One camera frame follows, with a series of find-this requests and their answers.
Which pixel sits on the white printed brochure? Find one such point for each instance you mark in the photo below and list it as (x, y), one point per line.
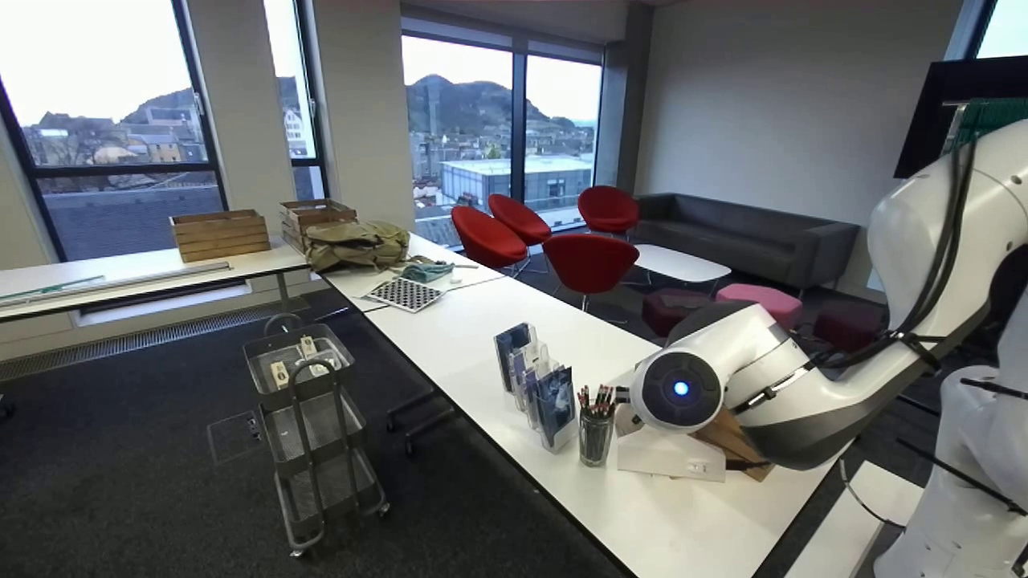
(530, 371)

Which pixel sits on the white coffee table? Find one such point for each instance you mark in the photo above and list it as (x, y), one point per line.
(679, 260)

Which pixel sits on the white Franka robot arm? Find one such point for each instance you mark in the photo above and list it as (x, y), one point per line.
(965, 214)

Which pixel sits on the black mesh pencil holder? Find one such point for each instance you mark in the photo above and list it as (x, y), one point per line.
(595, 441)

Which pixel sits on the weathered wooden box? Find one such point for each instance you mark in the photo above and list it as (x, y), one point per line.
(316, 214)

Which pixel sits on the pencil with red eraser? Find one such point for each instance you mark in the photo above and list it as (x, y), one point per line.
(581, 404)
(604, 404)
(615, 404)

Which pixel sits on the maroon round ottoman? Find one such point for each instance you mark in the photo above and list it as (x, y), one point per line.
(851, 326)
(676, 312)

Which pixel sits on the pink round ottoman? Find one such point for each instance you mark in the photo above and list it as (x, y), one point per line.
(766, 301)

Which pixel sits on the red lounge chair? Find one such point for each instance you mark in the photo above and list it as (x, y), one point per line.
(522, 217)
(589, 260)
(482, 238)
(607, 210)

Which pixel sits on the teal fabric item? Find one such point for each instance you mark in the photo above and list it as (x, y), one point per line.
(426, 272)

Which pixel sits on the black monitor screen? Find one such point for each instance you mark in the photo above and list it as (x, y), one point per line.
(932, 96)

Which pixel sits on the blue patterned box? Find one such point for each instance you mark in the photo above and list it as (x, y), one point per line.
(553, 407)

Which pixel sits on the dark grey sofa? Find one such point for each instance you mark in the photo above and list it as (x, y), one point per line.
(750, 237)

